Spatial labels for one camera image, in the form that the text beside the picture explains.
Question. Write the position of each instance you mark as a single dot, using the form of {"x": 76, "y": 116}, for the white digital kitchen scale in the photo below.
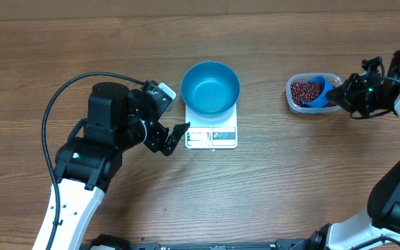
{"x": 219, "y": 132}

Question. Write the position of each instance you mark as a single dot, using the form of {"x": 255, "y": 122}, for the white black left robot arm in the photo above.
{"x": 118, "y": 119}

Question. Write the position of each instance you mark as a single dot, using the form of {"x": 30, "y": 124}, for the teal plastic bowl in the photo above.
{"x": 210, "y": 88}

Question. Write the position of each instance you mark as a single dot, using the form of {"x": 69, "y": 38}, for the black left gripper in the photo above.
{"x": 155, "y": 142}

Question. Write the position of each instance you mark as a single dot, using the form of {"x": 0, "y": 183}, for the blue plastic scoop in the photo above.
{"x": 322, "y": 101}

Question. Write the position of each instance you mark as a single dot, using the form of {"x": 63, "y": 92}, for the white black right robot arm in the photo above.
{"x": 379, "y": 223}

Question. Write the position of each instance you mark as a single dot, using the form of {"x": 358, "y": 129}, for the red adzuki beans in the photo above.
{"x": 304, "y": 92}

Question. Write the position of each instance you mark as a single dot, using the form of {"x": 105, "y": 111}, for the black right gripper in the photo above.
{"x": 343, "y": 96}

